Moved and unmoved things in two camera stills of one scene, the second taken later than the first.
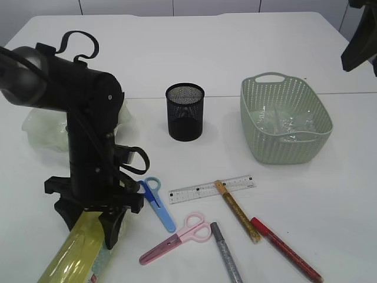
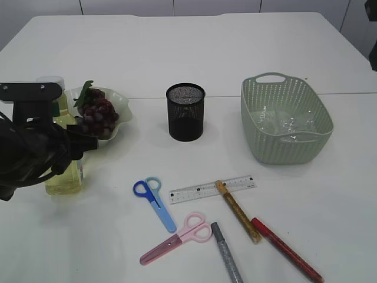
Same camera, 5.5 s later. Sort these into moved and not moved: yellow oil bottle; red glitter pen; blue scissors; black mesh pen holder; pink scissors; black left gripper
Moved: yellow oil bottle; black left gripper
Not moved: red glitter pen; blue scissors; black mesh pen holder; pink scissors
